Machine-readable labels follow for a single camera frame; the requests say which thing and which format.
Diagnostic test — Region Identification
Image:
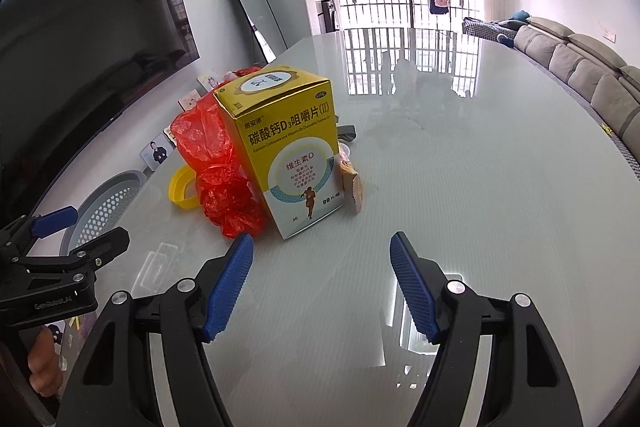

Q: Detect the grey fabric sofa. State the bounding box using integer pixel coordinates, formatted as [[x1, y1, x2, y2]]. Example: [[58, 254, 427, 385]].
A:
[[512, 16, 640, 180]]

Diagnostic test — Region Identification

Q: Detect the grey perforated basket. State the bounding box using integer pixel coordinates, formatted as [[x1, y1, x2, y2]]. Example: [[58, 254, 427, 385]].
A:
[[59, 171, 148, 278]]

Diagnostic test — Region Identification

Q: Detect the red plastic bag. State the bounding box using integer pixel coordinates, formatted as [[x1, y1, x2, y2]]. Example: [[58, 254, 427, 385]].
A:
[[170, 67, 271, 239]]

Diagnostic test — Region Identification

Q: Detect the dark cabinet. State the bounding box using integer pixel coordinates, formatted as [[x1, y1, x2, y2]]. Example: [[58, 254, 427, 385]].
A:
[[320, 0, 339, 32]]

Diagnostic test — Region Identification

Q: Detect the photo card dark figure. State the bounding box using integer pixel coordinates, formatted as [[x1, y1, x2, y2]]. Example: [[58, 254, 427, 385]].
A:
[[141, 133, 174, 172]]

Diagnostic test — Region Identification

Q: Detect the checkered blanket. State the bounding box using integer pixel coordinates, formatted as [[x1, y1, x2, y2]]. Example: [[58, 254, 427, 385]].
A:
[[461, 17, 521, 50]]

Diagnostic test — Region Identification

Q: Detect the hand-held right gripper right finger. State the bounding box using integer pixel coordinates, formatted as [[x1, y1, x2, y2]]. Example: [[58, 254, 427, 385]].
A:
[[389, 231, 583, 427]]

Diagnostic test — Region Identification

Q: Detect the beige wool polishing pad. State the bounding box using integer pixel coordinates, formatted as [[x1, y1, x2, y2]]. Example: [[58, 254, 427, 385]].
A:
[[340, 157, 364, 214]]

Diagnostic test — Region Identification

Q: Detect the person's left hand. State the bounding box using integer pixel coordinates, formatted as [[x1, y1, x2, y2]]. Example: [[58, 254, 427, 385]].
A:
[[25, 324, 66, 395]]

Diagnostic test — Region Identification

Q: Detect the standing floor mirror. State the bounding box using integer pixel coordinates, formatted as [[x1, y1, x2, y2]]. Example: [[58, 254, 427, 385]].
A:
[[218, 0, 288, 64]]

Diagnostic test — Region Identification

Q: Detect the black flat television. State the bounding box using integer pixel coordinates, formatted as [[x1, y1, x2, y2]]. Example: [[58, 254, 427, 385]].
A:
[[0, 0, 201, 228]]

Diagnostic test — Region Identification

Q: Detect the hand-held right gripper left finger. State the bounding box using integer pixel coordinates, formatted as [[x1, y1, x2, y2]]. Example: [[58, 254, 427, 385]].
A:
[[57, 233, 255, 427]]

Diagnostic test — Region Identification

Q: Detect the checkered sofa cover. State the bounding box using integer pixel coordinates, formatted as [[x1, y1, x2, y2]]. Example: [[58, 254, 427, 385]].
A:
[[515, 44, 640, 184]]

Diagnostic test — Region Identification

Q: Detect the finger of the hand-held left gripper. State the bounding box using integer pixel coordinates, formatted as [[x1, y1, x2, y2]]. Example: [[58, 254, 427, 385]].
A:
[[11, 227, 131, 290], [0, 206, 80, 259]]

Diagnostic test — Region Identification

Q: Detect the yellow ring lid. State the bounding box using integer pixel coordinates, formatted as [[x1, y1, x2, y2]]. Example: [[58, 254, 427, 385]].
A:
[[168, 164, 203, 210]]

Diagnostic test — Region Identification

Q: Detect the yellow medicine box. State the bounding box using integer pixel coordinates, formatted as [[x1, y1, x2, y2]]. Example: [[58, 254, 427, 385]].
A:
[[214, 66, 345, 240]]

